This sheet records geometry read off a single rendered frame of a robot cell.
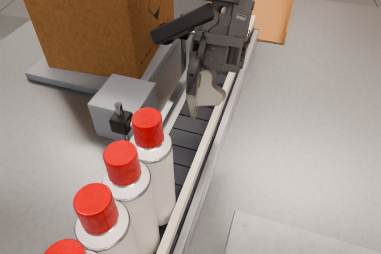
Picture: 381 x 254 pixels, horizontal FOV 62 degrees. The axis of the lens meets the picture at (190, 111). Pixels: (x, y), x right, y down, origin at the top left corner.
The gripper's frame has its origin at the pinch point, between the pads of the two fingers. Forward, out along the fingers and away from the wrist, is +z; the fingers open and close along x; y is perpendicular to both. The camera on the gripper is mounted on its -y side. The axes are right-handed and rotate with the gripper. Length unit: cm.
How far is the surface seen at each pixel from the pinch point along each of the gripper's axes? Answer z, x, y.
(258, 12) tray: -21, 57, 3
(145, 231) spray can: 9.5, -21.7, 2.2
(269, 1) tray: -26, 65, 6
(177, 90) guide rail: -3.1, -0.1, -2.9
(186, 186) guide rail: 8.5, -10.7, 3.8
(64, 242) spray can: 2.7, -34.6, 0.1
